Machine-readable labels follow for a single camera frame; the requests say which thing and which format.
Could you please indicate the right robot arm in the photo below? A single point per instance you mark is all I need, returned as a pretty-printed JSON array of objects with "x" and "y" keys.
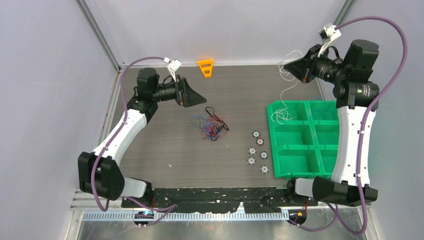
[{"x": 356, "y": 104}]

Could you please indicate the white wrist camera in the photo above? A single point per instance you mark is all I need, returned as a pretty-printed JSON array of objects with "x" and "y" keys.
[
  {"x": 172, "y": 66},
  {"x": 329, "y": 35}
]

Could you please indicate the aluminium rail frame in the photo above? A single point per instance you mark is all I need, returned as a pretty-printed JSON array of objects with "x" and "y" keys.
[{"x": 127, "y": 210}]

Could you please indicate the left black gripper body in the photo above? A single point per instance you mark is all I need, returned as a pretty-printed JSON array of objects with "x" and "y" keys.
[{"x": 180, "y": 96}]

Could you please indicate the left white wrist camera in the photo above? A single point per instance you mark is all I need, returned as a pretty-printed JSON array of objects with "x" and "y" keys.
[{"x": 172, "y": 66}]

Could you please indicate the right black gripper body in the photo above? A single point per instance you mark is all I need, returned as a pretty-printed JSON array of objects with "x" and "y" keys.
[{"x": 315, "y": 64}]

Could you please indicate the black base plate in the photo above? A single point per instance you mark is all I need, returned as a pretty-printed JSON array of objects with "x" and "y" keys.
[{"x": 223, "y": 200}]

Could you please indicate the brown poker chip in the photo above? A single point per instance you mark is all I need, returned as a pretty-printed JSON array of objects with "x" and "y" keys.
[{"x": 259, "y": 141}]

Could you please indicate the blue poker chip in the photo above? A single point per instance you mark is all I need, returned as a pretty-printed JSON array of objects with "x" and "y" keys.
[
  {"x": 263, "y": 155},
  {"x": 251, "y": 161},
  {"x": 256, "y": 134},
  {"x": 252, "y": 151},
  {"x": 264, "y": 169}
]

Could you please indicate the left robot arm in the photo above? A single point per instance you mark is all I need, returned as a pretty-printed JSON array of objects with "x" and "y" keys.
[{"x": 98, "y": 170}]

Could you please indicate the green compartment bin tray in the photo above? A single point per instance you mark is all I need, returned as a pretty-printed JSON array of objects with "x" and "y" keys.
[{"x": 304, "y": 136}]

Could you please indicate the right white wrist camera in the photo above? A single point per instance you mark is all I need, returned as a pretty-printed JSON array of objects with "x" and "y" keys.
[{"x": 329, "y": 35}]

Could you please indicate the orange triangular plastic stand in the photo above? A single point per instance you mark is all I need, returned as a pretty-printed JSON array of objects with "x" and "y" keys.
[{"x": 206, "y": 67}]

